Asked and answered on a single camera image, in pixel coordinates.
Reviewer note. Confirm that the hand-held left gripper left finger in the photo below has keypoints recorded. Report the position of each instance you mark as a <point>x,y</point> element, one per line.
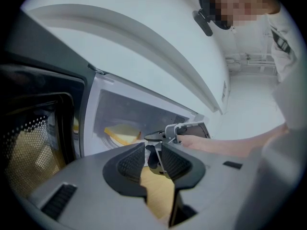
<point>91,176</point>

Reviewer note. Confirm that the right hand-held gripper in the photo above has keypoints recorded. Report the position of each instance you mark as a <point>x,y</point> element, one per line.
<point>192,129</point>

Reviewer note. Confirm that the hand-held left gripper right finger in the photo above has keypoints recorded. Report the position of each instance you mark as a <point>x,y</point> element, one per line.
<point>216,176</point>

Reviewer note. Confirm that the white microwave with dark door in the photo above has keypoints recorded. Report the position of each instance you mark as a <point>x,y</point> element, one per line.
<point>92,99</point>

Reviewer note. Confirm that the person's right forearm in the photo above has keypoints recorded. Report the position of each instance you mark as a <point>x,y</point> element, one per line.
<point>227,144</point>

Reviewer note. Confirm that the glass turntable plate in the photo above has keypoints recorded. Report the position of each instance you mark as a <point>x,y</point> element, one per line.
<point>112,144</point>

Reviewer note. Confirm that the person's white shirt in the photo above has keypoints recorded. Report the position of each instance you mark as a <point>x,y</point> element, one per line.
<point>285,63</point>

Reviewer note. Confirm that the person's head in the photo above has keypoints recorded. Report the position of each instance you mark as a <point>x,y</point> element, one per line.
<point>235,3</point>

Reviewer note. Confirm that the white wall pipes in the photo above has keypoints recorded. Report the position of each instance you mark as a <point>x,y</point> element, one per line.
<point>249,62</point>

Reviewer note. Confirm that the black head camera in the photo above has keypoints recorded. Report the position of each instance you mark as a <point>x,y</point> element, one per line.
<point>204,23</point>

